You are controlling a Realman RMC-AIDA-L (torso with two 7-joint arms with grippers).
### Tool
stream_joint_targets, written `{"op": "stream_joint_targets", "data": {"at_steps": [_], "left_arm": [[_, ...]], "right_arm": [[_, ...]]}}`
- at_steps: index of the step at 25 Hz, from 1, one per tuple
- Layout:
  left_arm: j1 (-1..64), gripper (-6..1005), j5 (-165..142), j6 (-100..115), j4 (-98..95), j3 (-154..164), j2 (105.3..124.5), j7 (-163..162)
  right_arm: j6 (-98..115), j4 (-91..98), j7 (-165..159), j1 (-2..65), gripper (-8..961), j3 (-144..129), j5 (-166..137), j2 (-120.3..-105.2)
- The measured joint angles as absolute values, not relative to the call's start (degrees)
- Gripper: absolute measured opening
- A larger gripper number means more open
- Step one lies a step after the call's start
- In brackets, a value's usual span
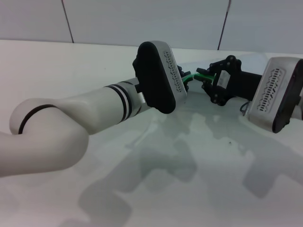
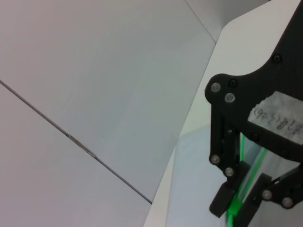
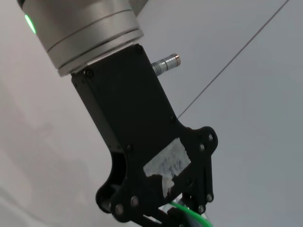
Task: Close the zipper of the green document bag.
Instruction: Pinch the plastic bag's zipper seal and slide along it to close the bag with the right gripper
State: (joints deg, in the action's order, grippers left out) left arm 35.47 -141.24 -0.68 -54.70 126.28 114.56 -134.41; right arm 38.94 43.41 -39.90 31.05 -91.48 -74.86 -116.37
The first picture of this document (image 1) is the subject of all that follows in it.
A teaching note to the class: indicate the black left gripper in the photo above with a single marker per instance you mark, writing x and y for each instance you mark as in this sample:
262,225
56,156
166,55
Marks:
184,80

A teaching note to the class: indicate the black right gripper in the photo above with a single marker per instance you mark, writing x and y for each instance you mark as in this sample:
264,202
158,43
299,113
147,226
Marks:
236,82

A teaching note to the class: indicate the clear green-edged document bag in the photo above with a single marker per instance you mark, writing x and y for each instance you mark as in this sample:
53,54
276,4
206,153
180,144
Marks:
201,76

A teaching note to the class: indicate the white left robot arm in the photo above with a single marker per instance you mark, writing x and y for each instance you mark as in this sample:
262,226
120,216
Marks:
71,127

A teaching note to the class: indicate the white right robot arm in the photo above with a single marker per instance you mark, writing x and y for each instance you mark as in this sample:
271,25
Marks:
301,106

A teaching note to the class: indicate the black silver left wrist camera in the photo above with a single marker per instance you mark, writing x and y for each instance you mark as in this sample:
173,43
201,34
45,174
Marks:
156,80

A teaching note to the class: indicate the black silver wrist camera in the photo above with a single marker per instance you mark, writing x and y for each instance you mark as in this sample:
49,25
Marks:
156,80
270,94

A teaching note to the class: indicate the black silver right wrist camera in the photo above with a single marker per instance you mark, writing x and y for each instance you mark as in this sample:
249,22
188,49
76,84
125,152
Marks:
270,94

